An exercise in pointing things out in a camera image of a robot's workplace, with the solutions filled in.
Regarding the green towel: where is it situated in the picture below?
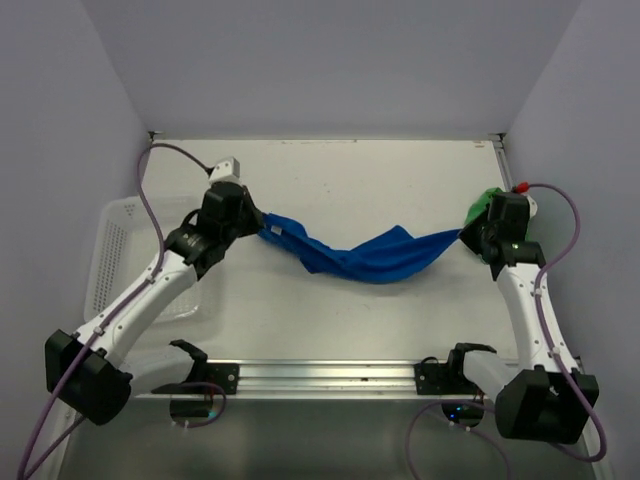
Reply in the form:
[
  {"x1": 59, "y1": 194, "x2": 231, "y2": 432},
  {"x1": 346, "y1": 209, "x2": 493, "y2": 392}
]
[{"x1": 462, "y1": 187, "x2": 513, "y2": 229}]

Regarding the blue towel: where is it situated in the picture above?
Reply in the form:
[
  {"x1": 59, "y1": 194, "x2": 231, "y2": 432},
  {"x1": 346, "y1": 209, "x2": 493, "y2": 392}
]
[{"x1": 258, "y1": 213, "x2": 460, "y2": 284}]

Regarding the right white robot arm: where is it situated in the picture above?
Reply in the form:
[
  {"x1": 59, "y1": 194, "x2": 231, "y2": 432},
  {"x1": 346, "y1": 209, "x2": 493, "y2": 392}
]
[{"x1": 445, "y1": 192, "x2": 599, "y2": 445}]

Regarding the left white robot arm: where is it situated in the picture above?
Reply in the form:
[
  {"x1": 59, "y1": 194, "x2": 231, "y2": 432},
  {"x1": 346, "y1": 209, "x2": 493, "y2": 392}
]
[{"x1": 44, "y1": 181, "x2": 264, "y2": 425}]

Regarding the white perforated plastic basket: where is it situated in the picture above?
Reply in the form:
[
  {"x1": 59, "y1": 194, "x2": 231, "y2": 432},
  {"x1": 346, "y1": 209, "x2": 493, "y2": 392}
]
[{"x1": 83, "y1": 195, "x2": 204, "y2": 324}]

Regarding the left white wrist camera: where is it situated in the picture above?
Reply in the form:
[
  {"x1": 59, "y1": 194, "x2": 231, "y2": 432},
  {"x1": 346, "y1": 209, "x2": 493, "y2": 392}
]
[{"x1": 208, "y1": 156, "x2": 241, "y2": 185}]

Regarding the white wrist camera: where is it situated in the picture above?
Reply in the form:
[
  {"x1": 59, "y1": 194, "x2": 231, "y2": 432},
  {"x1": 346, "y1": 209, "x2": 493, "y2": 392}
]
[
  {"x1": 208, "y1": 156, "x2": 241, "y2": 185},
  {"x1": 511, "y1": 182, "x2": 538, "y2": 217}
]

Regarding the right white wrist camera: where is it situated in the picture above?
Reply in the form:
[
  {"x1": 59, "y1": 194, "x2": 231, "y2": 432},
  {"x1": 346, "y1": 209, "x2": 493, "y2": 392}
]
[{"x1": 511, "y1": 182, "x2": 538, "y2": 217}]

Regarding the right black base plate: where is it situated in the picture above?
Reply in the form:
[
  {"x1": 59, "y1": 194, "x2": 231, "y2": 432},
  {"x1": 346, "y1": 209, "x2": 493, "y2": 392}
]
[{"x1": 413, "y1": 356, "x2": 467, "y2": 396}]

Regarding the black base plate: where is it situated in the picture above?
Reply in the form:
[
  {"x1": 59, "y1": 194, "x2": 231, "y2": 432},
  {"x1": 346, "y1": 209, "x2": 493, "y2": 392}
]
[
  {"x1": 413, "y1": 356, "x2": 467, "y2": 396},
  {"x1": 204, "y1": 362, "x2": 240, "y2": 395}
]

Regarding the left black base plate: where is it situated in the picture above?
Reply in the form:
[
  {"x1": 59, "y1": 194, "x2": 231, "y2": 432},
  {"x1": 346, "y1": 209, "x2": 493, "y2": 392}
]
[{"x1": 204, "y1": 362, "x2": 240, "y2": 395}]

